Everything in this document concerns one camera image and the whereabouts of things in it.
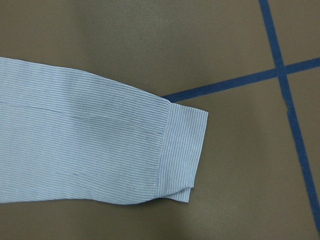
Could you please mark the blue striped button shirt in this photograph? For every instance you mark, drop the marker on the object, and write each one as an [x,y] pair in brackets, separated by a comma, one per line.
[70,134]

